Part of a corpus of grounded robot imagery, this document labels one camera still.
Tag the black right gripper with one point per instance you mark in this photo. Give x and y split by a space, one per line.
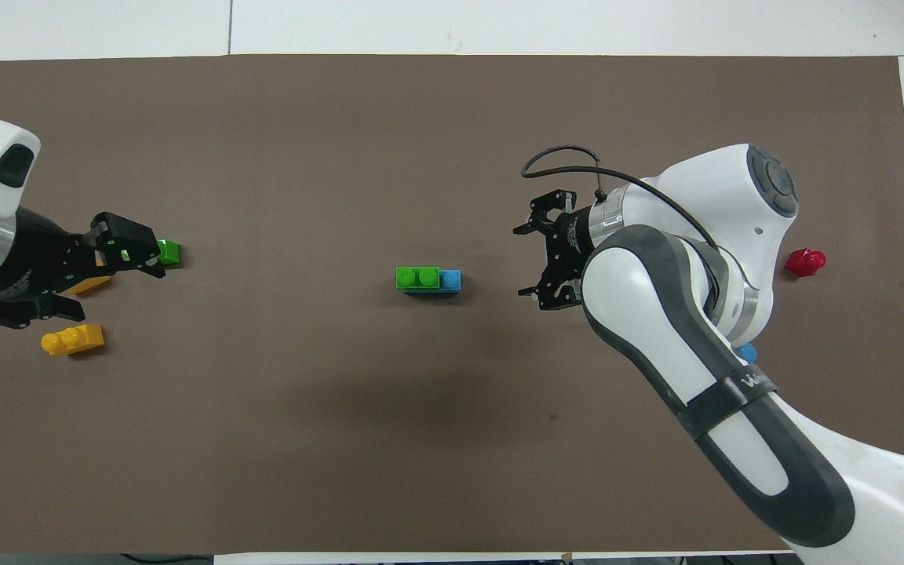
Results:
571 247

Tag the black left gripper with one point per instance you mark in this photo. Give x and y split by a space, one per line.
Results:
40 255

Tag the blue three-stud toy block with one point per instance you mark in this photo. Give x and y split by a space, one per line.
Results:
450 280
747 354

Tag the green two-stud toy block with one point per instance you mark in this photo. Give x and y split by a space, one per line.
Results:
417 277
170 253

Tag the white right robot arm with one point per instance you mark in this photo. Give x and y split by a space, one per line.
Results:
672 314

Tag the yellow two-stud toy block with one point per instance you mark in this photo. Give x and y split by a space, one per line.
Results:
91 284
71 340

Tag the red one-stud toy block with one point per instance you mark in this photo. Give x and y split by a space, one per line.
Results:
803 262

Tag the brown paper table mat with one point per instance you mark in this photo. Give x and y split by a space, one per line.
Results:
342 431

